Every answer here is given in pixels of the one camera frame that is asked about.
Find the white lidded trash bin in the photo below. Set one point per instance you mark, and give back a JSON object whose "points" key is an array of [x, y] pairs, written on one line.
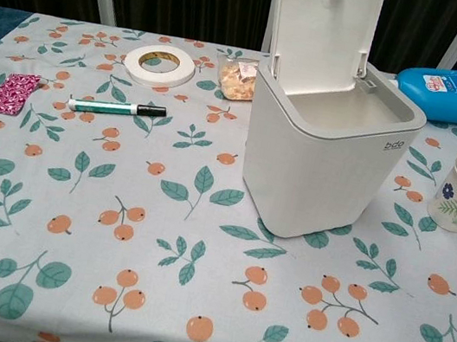
{"points": [[311, 176]]}

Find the clear bag of snacks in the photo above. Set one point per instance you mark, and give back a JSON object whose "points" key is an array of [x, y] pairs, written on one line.
{"points": [[235, 79]]}

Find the white tape roll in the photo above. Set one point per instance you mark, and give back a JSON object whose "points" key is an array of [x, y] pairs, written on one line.
{"points": [[157, 72]]}

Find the fruit and leaf tablecloth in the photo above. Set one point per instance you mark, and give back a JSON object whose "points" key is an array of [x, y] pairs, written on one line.
{"points": [[114, 226]]}

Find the green black marker pen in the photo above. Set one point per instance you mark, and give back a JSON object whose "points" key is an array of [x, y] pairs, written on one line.
{"points": [[112, 108]]}

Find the magenta patterned packet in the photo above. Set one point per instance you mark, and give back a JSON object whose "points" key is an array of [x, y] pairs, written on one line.
{"points": [[10, 93]]}

